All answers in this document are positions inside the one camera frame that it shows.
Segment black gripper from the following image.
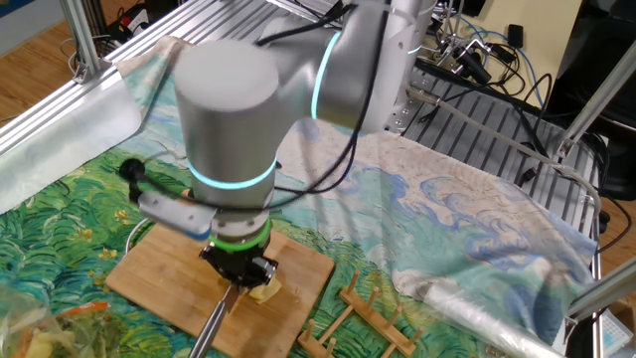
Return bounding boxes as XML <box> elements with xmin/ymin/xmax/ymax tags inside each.
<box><xmin>199</xmin><ymin>243</ymin><xmax>278</xmax><ymax>288</ymax></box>

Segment steel cleaver knife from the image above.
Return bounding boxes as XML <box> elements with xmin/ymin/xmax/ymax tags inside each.
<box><xmin>188</xmin><ymin>285</ymin><xmax>244</xmax><ymax>358</ymax></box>

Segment thin potato slice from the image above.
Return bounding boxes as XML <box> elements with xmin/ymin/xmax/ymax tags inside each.
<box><xmin>247</xmin><ymin>276</ymin><xmax>283</xmax><ymax>305</ymax></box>

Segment bamboo cutting board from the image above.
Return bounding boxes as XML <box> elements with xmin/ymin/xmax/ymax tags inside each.
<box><xmin>104</xmin><ymin>223</ymin><xmax>335</xmax><ymax>358</ymax></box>

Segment wooden peg rack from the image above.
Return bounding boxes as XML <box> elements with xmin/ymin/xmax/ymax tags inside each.
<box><xmin>296</xmin><ymin>270</ymin><xmax>426</xmax><ymax>358</ymax></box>

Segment plastic bag with orange label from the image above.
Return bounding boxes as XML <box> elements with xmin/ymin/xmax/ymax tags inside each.
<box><xmin>0</xmin><ymin>285</ymin><xmax>125</xmax><ymax>358</ymax></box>

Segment painted landscape tablecloth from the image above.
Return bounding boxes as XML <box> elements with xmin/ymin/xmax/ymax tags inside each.
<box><xmin>0</xmin><ymin>35</ymin><xmax>597</xmax><ymax>358</ymax></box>

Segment small yellow potato scrap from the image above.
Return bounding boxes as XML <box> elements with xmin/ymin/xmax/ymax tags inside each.
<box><xmin>24</xmin><ymin>330</ymin><xmax>76</xmax><ymax>358</ymax></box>

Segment plastic wrap roll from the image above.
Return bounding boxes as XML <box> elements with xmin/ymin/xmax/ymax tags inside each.
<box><xmin>392</xmin><ymin>270</ymin><xmax>565</xmax><ymax>358</ymax></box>

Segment black red power strip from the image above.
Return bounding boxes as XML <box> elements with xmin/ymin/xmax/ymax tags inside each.
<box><xmin>106</xmin><ymin>4</ymin><xmax>150</xmax><ymax>44</ymax></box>

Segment black power adapter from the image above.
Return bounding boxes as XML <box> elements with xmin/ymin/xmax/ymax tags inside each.
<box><xmin>506</xmin><ymin>23</ymin><xmax>526</xmax><ymax>50</ymax></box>

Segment white perforated box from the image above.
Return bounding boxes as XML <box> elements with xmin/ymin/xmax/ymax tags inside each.
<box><xmin>598</xmin><ymin>307</ymin><xmax>622</xmax><ymax>358</ymax></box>

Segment black computer tower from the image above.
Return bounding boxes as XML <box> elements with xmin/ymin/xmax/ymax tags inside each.
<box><xmin>544</xmin><ymin>0</ymin><xmax>636</xmax><ymax>203</ymax></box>

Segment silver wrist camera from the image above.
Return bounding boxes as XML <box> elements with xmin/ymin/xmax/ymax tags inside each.
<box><xmin>136</xmin><ymin>191</ymin><xmax>220</xmax><ymax>243</ymax></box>

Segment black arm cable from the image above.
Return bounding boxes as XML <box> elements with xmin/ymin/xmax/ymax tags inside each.
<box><xmin>118</xmin><ymin>0</ymin><xmax>394</xmax><ymax>210</ymax></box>

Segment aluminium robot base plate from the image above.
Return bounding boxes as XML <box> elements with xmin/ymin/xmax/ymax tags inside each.
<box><xmin>385</xmin><ymin>74</ymin><xmax>423</xmax><ymax>134</ymax></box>

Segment grey sheathed cable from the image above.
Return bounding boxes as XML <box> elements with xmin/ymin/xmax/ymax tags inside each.
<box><xmin>405</xmin><ymin>84</ymin><xmax>603</xmax><ymax>235</ymax></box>

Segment aluminium frame post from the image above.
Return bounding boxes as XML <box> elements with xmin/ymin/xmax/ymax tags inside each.
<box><xmin>552</xmin><ymin>38</ymin><xmax>636</xmax><ymax>161</ymax></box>
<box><xmin>58</xmin><ymin>0</ymin><xmax>113</xmax><ymax>85</ymax></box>

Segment black cable plug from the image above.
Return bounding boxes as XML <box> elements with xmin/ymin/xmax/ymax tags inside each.
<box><xmin>516</xmin><ymin>166</ymin><xmax>539</xmax><ymax>188</ymax></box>

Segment black clamp mount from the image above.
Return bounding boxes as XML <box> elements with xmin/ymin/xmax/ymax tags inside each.
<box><xmin>431</xmin><ymin>34</ymin><xmax>498</xmax><ymax>86</ymax></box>

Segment blue cable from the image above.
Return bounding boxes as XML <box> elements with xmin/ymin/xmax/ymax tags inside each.
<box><xmin>449</xmin><ymin>14</ymin><xmax>548</xmax><ymax>108</ymax></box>

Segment aluminium frame beam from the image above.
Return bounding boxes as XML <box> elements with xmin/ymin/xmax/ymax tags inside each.
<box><xmin>565</xmin><ymin>256</ymin><xmax>636</xmax><ymax>322</ymax></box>

